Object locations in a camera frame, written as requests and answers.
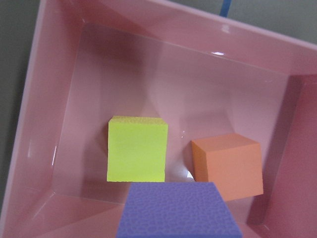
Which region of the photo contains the purple foam cube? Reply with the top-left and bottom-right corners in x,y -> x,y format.
116,182 -> 243,238

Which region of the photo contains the pink plastic bin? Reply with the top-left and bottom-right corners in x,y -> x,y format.
0,0 -> 317,238

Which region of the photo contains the orange foam cube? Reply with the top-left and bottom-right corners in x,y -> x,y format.
191,133 -> 264,201

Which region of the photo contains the yellow foam cube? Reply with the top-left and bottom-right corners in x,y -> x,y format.
106,116 -> 168,182

